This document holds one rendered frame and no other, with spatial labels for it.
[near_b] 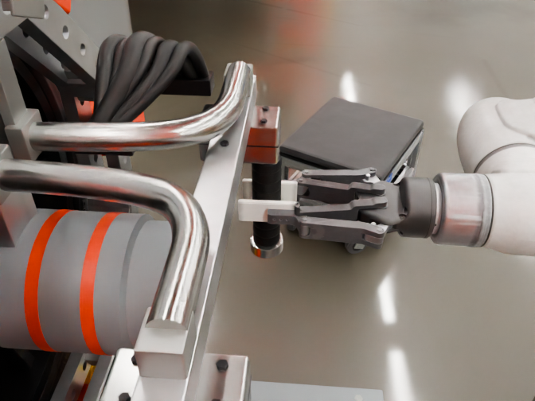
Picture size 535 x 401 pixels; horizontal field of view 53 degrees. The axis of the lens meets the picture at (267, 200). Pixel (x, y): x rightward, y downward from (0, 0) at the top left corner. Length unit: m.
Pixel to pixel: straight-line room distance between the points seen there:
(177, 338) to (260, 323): 1.29
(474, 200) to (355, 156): 1.03
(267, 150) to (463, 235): 0.25
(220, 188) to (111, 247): 0.12
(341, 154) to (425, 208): 1.03
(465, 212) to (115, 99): 0.40
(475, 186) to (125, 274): 0.41
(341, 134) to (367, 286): 0.49
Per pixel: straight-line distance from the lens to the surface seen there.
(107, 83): 0.55
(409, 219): 0.65
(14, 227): 0.53
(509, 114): 0.81
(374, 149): 1.70
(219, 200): 0.43
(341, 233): 0.63
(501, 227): 0.67
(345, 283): 1.72
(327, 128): 1.79
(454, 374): 1.58
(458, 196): 0.66
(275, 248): 0.70
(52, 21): 0.59
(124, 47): 0.56
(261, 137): 0.59
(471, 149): 0.79
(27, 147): 0.50
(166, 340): 0.31
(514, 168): 0.71
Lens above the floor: 1.25
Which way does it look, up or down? 38 degrees down
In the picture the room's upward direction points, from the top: straight up
